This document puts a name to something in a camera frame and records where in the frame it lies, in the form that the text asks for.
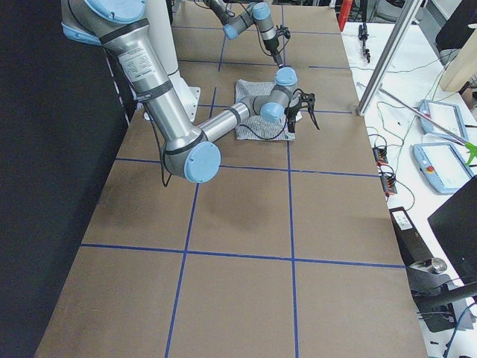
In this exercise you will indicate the black clamp tool on table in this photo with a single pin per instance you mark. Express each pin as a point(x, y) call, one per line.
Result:
point(363, 36)

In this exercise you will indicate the lower blue teach pendant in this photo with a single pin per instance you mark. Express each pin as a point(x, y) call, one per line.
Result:
point(442, 166)

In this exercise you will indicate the black box white label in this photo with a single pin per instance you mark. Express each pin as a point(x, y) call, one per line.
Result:
point(411, 245)

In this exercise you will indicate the silver round knob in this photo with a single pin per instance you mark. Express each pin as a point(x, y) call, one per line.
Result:
point(437, 265)

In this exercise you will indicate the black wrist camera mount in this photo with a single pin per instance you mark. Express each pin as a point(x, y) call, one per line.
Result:
point(283, 31)
point(307, 102)

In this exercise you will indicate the aluminium extrusion frame post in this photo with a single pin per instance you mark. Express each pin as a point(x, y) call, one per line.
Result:
point(400, 28)

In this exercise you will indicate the green tipped grabber stick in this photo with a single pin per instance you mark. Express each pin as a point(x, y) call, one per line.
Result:
point(471, 149)

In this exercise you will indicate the blue teach pendant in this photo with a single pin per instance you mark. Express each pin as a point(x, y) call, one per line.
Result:
point(446, 115)
point(442, 166)

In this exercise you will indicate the striped polo shirt white collar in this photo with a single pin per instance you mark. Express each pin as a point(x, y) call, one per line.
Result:
point(267, 102)

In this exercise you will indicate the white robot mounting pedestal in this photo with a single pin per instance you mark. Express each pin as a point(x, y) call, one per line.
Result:
point(160, 40)

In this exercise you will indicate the upper blue teach pendant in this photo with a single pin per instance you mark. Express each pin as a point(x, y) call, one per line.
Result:
point(446, 115)

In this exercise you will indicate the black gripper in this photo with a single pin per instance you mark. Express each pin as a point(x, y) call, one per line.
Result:
point(271, 45)
point(293, 111)

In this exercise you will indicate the black monitor on stand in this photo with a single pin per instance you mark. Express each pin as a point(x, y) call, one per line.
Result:
point(437, 298)

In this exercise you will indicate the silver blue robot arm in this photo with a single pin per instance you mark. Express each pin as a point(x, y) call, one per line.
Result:
point(138, 35)
point(256, 14)

